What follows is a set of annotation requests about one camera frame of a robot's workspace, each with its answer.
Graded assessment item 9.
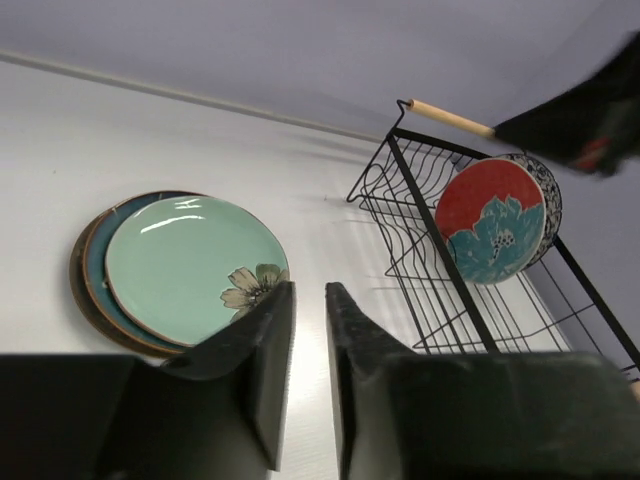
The black wire dish rack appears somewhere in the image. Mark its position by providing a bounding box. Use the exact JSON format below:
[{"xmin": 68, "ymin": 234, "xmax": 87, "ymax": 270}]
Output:
[{"xmin": 347, "ymin": 122, "xmax": 639, "ymax": 384}]

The grey deer plate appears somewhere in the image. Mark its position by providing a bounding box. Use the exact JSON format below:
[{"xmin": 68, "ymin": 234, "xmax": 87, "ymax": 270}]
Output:
[{"xmin": 68, "ymin": 211, "xmax": 172, "ymax": 359}]

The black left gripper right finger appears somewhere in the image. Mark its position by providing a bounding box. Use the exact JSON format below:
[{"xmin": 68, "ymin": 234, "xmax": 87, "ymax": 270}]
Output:
[{"xmin": 325, "ymin": 283, "xmax": 639, "ymax": 479}]

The blue white floral plate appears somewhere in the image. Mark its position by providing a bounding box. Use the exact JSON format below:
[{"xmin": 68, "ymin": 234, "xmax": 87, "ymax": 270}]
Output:
[{"xmin": 500, "ymin": 153, "xmax": 563, "ymax": 267}]

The red teal flower plate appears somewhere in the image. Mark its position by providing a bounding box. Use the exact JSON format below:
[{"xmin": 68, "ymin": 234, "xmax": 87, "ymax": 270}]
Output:
[{"xmin": 435, "ymin": 158, "xmax": 546, "ymax": 285}]

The mint green flower plate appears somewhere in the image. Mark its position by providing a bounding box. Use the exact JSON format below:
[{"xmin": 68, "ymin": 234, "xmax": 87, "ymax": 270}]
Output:
[{"xmin": 105, "ymin": 195, "xmax": 290, "ymax": 347}]

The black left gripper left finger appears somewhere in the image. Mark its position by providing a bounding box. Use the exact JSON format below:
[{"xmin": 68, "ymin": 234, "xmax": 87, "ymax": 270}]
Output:
[{"xmin": 1, "ymin": 282, "xmax": 295, "ymax": 479}]

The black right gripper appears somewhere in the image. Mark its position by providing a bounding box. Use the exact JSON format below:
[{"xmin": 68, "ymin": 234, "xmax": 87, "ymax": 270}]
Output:
[{"xmin": 493, "ymin": 31, "xmax": 639, "ymax": 176}]

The dark blue blossom plate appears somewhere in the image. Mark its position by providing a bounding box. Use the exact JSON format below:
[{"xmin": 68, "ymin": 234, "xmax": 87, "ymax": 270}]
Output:
[{"xmin": 82, "ymin": 190, "xmax": 190, "ymax": 355}]

